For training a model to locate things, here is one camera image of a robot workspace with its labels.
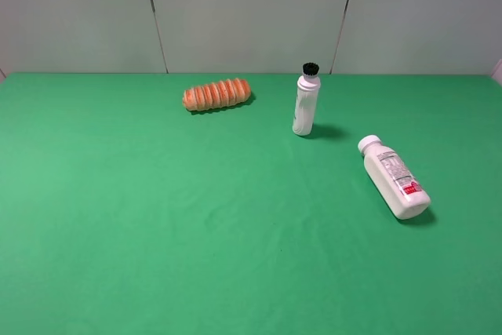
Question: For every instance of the white bottle with black brush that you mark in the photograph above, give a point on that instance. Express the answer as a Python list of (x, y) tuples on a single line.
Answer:
[(307, 89)]

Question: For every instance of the orange ridged bread loaf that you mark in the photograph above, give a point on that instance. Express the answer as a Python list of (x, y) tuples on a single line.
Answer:
[(216, 95)]

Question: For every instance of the white milk bottle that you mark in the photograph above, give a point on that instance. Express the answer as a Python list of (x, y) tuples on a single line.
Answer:
[(397, 185)]

